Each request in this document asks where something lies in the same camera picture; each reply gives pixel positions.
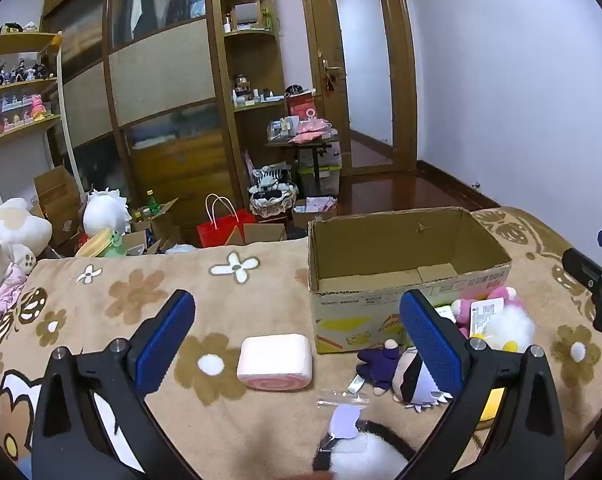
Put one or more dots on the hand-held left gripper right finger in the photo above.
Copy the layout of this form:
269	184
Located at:
431	340

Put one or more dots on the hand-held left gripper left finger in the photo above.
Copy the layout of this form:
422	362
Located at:
163	340

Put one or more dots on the purple white-haired plush doll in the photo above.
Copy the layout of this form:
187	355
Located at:
381	365

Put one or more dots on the pink plush bear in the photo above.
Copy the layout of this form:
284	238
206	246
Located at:
506	295

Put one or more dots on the yellow plush toy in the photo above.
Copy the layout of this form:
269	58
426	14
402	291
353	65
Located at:
491	405

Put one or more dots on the pink cake roll plush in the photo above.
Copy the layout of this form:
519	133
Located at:
273	357

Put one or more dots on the white fluffy plush toy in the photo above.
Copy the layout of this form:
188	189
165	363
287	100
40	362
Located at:
513	327

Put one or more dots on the green frog toy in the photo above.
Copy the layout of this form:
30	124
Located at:
113	242

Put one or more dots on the cardboard box with bottles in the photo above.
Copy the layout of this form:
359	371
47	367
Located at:
163	225

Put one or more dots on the clear bag with purple card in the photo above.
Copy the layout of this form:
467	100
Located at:
343	420

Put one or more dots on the red paper bag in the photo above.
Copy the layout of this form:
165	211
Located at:
221	232

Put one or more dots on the black and white plush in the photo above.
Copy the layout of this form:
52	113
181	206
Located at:
366	455

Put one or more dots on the green bottle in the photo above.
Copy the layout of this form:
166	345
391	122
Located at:
153	205

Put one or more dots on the large white-haired plush doll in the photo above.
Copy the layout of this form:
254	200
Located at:
106	210

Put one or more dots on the flat cardboard box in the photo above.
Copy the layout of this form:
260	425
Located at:
263	234

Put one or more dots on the pink cloth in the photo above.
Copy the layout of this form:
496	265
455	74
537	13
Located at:
1	290

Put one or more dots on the small box of papers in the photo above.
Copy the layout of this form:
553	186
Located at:
313	212

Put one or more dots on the wicker basket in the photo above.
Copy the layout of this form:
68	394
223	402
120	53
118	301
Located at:
273	206

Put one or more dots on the tall empty cardboard box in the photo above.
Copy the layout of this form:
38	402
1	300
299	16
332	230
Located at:
56	195

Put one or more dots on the cream plush toy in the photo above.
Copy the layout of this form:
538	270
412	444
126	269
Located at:
11	230

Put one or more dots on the zebra striped plush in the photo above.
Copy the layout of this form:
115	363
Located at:
271	177

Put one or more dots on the translucent storage bin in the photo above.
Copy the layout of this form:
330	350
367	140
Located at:
326	175

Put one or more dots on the small dark side table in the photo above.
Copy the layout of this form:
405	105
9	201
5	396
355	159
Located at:
306	144

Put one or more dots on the clear plastic box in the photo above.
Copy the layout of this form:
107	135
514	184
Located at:
281	129

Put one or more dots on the pink packages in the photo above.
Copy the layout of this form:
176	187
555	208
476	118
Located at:
311	130

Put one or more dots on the wooden wardrobe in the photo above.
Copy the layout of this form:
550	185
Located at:
171	90

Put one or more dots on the white display shelf rack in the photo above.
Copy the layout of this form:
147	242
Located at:
26	127

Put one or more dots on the red box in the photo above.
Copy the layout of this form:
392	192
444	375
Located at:
301	107

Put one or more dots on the row of figurines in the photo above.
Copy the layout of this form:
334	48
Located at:
16	72

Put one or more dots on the wooden door with glass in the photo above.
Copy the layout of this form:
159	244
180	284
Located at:
326	35

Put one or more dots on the picture frame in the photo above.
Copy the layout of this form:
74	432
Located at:
246	12

